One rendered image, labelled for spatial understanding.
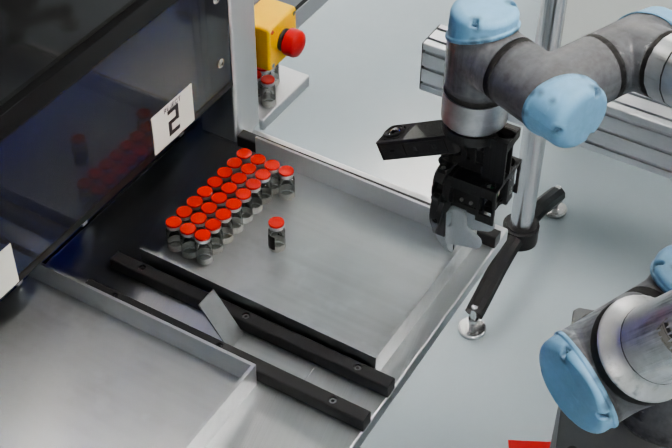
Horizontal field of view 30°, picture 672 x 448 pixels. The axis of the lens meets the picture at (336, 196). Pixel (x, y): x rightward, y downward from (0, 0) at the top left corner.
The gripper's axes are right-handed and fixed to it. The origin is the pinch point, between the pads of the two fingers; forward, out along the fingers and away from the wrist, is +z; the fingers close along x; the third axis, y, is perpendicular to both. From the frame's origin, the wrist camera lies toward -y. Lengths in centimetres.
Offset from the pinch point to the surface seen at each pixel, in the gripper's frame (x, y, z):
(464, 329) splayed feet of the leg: 65, -23, 91
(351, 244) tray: -2.6, -12.1, 4.6
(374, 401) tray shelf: -23.2, 3.0, 4.9
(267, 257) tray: -10.2, -20.1, 4.5
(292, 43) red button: 16.4, -32.8, -8.0
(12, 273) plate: -38, -36, -8
